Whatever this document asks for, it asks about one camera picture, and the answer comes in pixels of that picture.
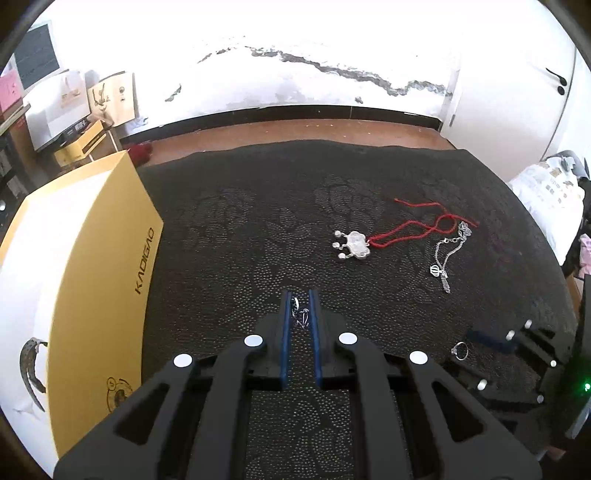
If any red cord silver lock necklace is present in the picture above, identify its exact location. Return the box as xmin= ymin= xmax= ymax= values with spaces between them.
xmin=331 ymin=197 xmax=479 ymax=263

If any tan paper gift bag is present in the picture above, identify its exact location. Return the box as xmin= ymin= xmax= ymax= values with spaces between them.
xmin=87 ymin=71 xmax=136 ymax=127

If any black patterned table mat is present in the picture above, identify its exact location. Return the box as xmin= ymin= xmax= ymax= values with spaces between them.
xmin=139 ymin=141 xmax=578 ymax=378

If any framed blackboard panel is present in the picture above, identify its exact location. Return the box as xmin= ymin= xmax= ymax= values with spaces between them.
xmin=14 ymin=24 xmax=59 ymax=90

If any white door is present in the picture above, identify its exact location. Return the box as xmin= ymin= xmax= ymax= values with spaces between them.
xmin=442 ymin=26 xmax=576 ymax=181

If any red cloth on floor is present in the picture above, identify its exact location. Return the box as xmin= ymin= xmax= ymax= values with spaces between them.
xmin=127 ymin=142 xmax=153 ymax=167

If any white printed pillow bag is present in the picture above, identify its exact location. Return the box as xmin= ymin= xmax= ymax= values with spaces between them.
xmin=507 ymin=152 xmax=588 ymax=265

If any pink box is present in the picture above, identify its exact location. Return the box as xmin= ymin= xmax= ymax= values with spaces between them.
xmin=0 ymin=70 xmax=22 ymax=113

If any white shopping bag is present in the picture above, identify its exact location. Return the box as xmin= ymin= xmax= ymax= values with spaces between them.
xmin=24 ymin=70 xmax=90 ymax=151

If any yellow cardboard box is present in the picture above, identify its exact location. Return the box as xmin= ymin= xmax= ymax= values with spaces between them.
xmin=1 ymin=151 xmax=163 ymax=473

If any small silver earring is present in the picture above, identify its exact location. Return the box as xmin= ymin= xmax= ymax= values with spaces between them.
xmin=290 ymin=297 xmax=310 ymax=329

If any black wrist watch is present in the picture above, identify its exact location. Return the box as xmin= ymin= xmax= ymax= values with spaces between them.
xmin=19 ymin=337 xmax=47 ymax=412

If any silver chain necklace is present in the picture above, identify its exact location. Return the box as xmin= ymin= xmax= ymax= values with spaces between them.
xmin=430 ymin=221 xmax=477 ymax=295

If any black door handle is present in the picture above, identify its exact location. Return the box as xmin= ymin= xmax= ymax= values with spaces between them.
xmin=546 ymin=69 xmax=568 ymax=96

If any yellow storage box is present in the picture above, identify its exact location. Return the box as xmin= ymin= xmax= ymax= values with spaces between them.
xmin=54 ymin=120 xmax=105 ymax=167

